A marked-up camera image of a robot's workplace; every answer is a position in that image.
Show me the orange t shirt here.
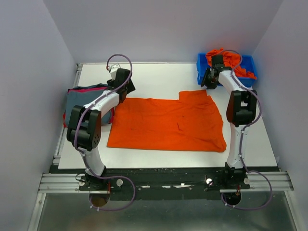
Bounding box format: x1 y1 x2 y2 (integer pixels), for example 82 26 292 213
107 90 227 153
205 48 257 79

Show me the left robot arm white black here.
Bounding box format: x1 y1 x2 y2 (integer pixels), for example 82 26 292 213
66 67 135 190

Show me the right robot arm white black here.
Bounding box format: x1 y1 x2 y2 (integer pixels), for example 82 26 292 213
200 54 258 169

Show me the crumpled orange t shirt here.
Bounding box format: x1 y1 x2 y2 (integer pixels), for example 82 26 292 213
205 48 257 79

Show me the folded dark teal t shirt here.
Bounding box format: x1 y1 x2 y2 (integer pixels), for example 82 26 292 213
72 83 108 90

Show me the blue plastic bin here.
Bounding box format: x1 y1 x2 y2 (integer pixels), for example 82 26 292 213
196 52 257 88

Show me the folded grey-blue t shirt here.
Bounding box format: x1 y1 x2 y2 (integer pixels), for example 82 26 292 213
64 88 120 126

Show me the folded red t shirt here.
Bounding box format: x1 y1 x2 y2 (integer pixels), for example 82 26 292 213
63 113 69 128

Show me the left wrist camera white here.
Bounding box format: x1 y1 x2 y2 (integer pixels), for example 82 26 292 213
107 63 121 80

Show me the black mounting base rail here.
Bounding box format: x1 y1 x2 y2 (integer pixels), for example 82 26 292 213
39 167 279 201

